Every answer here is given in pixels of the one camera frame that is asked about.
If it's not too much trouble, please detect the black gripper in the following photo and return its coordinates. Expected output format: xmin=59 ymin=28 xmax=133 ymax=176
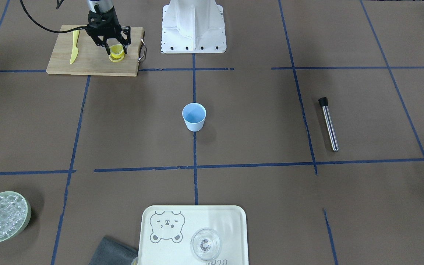
xmin=86 ymin=11 xmax=131 ymax=55

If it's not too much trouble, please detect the lemon slice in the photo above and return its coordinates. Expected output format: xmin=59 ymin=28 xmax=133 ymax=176
xmin=109 ymin=44 xmax=125 ymax=63

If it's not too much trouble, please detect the steel muddler black tip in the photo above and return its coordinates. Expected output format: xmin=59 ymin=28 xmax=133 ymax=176
xmin=318 ymin=97 xmax=339 ymax=152

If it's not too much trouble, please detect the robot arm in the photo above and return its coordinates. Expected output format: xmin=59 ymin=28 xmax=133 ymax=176
xmin=86 ymin=0 xmax=131 ymax=55

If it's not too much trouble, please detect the light blue cup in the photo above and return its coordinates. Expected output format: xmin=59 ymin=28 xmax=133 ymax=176
xmin=182 ymin=103 xmax=207 ymax=132

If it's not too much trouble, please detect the wooden cutting board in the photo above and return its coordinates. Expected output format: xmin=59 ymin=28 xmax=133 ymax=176
xmin=46 ymin=27 xmax=146 ymax=77

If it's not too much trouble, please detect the yellow plastic knife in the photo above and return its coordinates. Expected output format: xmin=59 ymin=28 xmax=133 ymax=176
xmin=69 ymin=30 xmax=80 ymax=65

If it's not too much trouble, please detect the cream bear tray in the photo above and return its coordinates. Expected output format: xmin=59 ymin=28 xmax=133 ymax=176
xmin=138 ymin=206 xmax=249 ymax=265

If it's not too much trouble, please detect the green bowl of ice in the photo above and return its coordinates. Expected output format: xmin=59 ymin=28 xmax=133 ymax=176
xmin=0 ymin=191 xmax=32 ymax=243

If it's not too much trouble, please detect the grey folded cloth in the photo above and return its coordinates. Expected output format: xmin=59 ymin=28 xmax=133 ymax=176
xmin=89 ymin=236 xmax=138 ymax=265

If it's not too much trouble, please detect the clear wine glass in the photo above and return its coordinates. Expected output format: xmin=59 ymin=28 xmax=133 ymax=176
xmin=190 ymin=228 xmax=222 ymax=262

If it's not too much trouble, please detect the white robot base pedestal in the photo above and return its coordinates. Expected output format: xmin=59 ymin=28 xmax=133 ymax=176
xmin=160 ymin=0 xmax=227 ymax=54

